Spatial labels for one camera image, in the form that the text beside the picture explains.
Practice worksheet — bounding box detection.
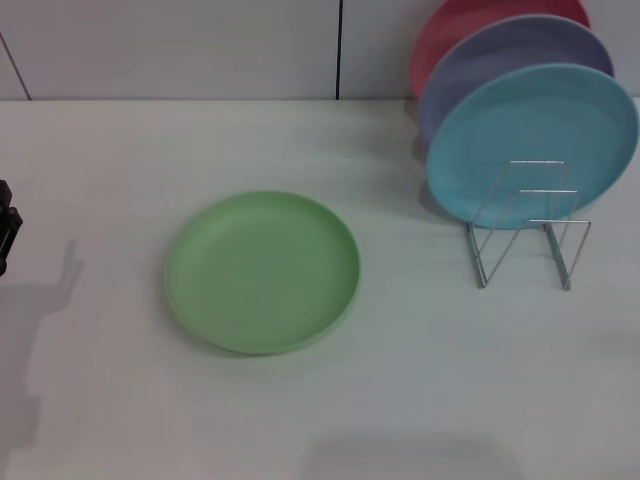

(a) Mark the green plastic plate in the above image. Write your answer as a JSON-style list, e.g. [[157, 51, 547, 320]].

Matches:
[[163, 189, 362, 358]]

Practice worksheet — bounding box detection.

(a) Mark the red plastic plate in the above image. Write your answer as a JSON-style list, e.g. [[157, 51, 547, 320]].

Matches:
[[409, 0, 592, 101]]

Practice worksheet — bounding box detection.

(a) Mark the purple plastic plate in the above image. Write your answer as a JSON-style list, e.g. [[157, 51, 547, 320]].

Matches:
[[417, 13, 615, 146]]

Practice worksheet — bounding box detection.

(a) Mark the blue plastic plate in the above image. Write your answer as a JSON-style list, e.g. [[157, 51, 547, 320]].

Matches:
[[426, 63, 640, 232]]

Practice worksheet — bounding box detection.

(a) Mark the silver wire plate rack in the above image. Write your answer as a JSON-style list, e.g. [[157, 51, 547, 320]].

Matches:
[[464, 159, 592, 291]]

